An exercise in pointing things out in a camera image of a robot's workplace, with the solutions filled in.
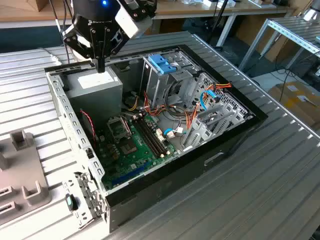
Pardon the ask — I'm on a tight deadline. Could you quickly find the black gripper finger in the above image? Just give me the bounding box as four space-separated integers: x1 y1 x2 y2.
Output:
62 24 101 73
100 28 128 73

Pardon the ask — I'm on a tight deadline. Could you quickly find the blue data wire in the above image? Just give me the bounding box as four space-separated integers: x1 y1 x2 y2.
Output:
199 89 222 111

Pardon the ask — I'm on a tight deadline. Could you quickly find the orange power wire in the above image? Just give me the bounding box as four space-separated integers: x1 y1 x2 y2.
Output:
184 81 233 131

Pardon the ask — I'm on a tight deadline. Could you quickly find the grey metal disk bay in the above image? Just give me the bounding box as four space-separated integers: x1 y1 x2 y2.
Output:
181 72 253 153

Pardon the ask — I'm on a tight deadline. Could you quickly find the blue plastic bay latch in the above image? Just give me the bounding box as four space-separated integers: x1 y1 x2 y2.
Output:
147 54 180 75

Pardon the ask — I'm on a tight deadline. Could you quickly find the small brown cardboard box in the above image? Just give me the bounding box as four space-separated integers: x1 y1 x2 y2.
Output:
24 0 53 12

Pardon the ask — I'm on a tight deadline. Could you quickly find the grey metal drive cage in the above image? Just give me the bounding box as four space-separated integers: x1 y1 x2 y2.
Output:
139 48 202 107

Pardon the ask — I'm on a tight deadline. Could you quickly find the grey power supply unit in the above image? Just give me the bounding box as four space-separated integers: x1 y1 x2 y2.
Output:
63 66 125 126

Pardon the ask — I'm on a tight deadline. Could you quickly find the metal socket cover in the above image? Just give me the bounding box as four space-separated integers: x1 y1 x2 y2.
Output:
106 116 133 140

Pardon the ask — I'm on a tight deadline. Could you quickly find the thin metal locking lever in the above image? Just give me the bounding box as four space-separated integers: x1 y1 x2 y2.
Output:
122 116 133 138

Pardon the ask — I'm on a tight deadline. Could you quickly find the black case fan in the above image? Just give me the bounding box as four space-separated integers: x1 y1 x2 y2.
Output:
79 109 98 151

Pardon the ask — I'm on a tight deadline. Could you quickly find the black RAM slot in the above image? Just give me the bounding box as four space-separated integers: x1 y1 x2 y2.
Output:
137 115 168 155
131 117 162 159

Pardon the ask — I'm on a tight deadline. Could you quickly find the black tripod stand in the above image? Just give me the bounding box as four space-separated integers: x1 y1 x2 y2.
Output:
206 0 231 51

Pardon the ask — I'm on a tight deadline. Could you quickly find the CPU socket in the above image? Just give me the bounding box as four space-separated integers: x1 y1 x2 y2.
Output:
118 138 140 157

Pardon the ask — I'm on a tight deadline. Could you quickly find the green motherboard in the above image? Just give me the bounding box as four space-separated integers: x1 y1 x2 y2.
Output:
96 111 181 191

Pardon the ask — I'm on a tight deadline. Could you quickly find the grey parts rack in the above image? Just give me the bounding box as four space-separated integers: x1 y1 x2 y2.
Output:
0 128 53 227

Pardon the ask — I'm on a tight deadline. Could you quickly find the blue expansion slot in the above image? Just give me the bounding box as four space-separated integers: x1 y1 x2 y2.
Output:
109 161 151 188

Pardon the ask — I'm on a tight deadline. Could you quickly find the black open PC case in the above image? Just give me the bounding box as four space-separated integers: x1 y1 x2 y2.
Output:
43 43 270 233

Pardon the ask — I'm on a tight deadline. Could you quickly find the small black teal device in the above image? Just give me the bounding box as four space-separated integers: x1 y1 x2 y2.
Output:
64 193 79 212

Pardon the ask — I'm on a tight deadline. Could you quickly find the large brown cardboard box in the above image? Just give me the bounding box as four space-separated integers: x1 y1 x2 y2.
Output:
267 81 320 131

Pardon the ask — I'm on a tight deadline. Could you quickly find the small metal tool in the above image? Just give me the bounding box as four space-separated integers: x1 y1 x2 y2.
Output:
302 96 319 108

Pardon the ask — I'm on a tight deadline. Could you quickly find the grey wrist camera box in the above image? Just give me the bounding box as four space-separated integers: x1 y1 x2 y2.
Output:
113 4 153 39

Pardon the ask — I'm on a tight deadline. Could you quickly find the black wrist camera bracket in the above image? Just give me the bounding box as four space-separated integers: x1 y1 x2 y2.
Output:
119 0 158 20

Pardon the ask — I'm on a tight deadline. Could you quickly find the wooden desk white frame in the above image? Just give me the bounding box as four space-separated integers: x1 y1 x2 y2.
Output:
149 0 298 48
0 0 75 30

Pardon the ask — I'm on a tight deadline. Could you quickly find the yellow wire bundle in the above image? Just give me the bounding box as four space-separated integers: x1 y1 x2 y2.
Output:
124 94 141 112

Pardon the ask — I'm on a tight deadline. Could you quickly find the red twisted wire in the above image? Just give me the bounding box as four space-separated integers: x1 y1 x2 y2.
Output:
79 108 98 149

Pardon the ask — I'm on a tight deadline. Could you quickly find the orange wire bundle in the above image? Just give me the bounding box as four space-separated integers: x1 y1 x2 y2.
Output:
142 90 192 118

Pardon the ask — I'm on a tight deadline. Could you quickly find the short blue wire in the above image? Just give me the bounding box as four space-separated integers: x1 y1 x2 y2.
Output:
163 127 187 138

